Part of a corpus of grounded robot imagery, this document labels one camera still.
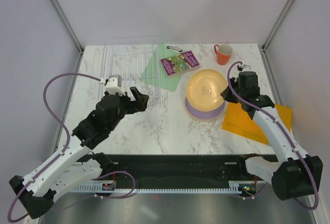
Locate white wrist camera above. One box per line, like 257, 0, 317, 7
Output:
237, 62, 251, 72
100, 75, 126, 96

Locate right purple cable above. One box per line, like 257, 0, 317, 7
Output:
226, 60, 320, 211

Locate pink plate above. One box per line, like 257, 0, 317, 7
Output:
190, 115, 218, 121

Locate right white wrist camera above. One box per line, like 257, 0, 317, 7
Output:
237, 62, 251, 72

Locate green clipboard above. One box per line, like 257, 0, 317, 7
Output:
140, 44, 181, 92

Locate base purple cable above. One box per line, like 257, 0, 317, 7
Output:
94, 170, 137, 199

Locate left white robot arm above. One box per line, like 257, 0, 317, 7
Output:
9, 87, 149, 219

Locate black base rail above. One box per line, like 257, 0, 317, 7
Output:
77, 153, 279, 190

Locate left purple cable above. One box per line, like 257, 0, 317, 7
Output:
7, 72, 108, 222

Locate orange mug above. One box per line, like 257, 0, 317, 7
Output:
213, 44, 233, 66

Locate right aluminium frame post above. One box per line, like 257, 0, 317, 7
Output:
261, 0, 295, 53

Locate aluminium frame post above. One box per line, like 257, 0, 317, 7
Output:
261, 0, 295, 53
49, 0, 84, 55

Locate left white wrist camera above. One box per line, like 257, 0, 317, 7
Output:
100, 75, 126, 96

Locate white slotted cable duct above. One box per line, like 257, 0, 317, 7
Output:
70, 181, 257, 194

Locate purple paperback book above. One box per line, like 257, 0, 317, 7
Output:
160, 51, 200, 76

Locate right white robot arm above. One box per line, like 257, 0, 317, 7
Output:
221, 71, 323, 201

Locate clear acrylic dish rack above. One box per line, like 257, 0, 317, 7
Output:
101, 37, 161, 105

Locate purple plate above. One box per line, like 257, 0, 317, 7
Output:
185, 98, 225, 118

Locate left aluminium frame post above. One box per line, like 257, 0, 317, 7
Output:
49, 0, 84, 55

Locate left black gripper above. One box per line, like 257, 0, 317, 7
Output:
108, 86, 149, 131

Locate yellow plate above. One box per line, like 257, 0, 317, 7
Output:
186, 69, 228, 112

